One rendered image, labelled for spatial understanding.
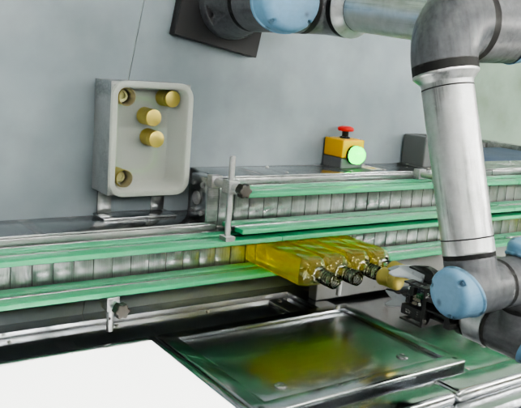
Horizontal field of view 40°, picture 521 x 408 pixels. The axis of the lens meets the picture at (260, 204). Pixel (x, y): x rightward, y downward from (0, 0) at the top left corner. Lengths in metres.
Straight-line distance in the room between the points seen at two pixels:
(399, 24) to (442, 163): 0.34
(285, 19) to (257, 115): 0.35
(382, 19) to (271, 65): 0.41
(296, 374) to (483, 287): 0.38
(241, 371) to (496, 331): 0.42
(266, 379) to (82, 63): 0.69
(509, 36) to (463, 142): 0.18
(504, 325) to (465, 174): 0.27
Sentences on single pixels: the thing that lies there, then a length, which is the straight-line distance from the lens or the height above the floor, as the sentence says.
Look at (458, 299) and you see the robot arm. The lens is 1.03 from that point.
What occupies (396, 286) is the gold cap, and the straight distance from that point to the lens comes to 1.40.
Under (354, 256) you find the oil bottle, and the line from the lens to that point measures 1.45.
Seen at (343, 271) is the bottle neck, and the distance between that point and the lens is 1.40.
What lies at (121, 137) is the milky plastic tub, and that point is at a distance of 1.47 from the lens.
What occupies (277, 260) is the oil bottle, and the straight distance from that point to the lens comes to 1.45.
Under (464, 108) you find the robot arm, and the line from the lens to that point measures 1.05.
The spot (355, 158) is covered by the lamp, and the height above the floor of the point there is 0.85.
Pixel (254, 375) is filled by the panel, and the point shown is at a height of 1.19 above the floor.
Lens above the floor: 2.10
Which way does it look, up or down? 53 degrees down
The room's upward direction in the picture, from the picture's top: 110 degrees clockwise
